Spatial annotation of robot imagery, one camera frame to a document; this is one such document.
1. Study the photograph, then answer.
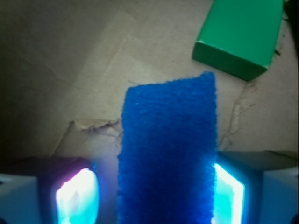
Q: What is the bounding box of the blue sponge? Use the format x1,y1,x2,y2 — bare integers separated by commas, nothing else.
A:
118,72,217,224

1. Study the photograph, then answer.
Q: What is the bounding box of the green sponge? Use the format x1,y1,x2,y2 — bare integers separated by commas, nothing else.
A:
192,0,284,81

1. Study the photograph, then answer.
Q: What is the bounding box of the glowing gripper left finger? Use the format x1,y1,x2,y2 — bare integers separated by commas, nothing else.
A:
0,157,100,224

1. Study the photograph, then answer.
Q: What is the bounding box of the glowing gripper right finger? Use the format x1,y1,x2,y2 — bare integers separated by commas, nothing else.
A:
212,150,299,224

